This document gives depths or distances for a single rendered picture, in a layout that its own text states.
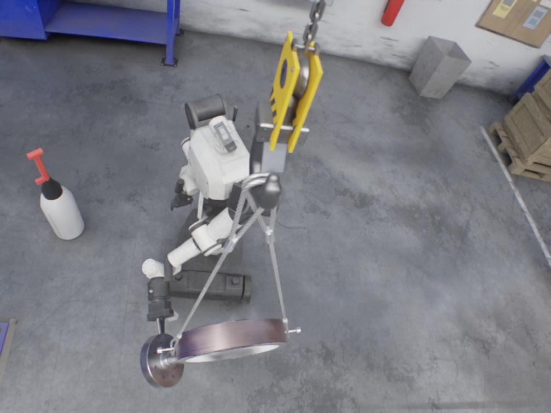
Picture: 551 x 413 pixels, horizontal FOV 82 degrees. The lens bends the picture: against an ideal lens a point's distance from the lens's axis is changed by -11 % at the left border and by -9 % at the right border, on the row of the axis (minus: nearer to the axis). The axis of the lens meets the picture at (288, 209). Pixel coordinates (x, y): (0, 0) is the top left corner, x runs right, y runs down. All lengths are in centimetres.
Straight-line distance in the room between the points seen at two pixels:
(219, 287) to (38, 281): 119
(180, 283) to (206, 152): 116
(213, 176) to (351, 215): 201
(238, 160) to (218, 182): 11
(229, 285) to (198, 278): 20
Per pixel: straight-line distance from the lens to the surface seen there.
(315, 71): 31
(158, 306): 146
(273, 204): 42
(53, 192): 239
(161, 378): 141
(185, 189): 185
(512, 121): 520
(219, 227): 132
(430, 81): 495
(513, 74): 637
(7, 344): 260
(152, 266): 147
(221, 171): 124
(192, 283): 229
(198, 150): 131
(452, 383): 298
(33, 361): 252
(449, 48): 535
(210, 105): 142
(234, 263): 239
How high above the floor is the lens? 232
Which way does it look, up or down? 53 degrees down
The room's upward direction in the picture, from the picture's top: 24 degrees clockwise
